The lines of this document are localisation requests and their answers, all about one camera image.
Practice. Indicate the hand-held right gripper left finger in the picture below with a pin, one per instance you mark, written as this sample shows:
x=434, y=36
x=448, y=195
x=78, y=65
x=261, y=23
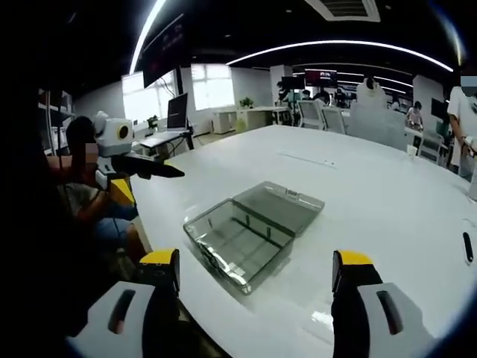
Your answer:
x=123, y=309

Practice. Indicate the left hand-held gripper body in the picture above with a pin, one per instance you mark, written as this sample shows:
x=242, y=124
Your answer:
x=112, y=139

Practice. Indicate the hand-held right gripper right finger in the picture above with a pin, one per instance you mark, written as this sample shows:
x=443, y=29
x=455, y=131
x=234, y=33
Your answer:
x=372, y=317

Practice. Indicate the clear plastic dual guide fixture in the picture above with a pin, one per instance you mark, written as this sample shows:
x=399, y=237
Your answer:
x=257, y=227

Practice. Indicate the small green potted plant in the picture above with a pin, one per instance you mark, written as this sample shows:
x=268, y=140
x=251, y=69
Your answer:
x=246, y=102
x=152, y=122

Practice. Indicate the grey laptop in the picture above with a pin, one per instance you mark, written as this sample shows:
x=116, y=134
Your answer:
x=156, y=141

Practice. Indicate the storage shelf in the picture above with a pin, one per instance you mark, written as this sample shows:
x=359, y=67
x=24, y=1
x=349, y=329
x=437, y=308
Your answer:
x=56, y=119

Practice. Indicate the dark computer monitor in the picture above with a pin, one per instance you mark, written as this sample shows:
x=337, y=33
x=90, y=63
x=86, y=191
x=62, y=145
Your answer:
x=177, y=112

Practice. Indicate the hanging dark display screen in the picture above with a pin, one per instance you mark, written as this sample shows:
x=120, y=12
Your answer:
x=164, y=52

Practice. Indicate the black oblong device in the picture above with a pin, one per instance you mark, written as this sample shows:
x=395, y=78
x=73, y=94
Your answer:
x=468, y=246

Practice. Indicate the white office desk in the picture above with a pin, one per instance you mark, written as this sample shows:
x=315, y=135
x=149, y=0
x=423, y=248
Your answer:
x=253, y=115

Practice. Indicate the white paper cup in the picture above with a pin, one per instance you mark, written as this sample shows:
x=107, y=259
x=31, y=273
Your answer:
x=411, y=152

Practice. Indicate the white mesh office chair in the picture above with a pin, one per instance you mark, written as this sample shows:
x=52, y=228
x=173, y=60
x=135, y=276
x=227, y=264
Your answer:
x=311, y=113
x=334, y=120

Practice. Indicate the ceiling air vent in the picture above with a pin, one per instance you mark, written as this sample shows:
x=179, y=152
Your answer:
x=344, y=9

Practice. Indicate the wall display screen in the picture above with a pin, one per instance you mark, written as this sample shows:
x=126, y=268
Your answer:
x=320, y=77

